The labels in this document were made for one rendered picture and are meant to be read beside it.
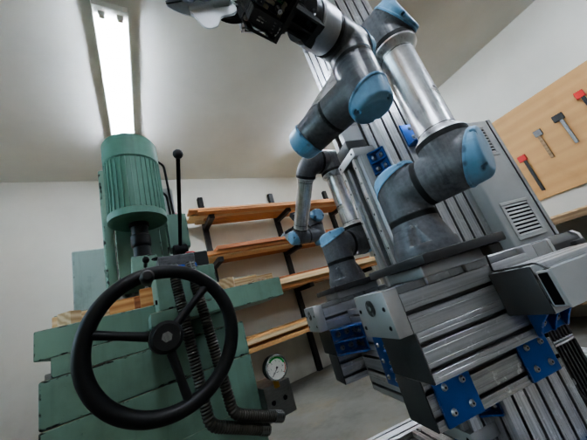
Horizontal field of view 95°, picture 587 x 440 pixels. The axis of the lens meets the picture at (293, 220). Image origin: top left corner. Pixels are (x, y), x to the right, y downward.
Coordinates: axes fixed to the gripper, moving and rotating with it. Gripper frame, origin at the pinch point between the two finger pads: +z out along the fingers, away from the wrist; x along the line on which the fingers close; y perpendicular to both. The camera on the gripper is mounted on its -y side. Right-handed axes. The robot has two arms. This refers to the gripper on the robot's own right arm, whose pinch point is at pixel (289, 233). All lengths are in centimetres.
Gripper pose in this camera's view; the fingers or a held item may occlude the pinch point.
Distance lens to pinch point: 175.2
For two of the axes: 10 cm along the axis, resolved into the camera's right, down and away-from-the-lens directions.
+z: -4.3, 3.9, 8.1
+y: 4.0, 8.9, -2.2
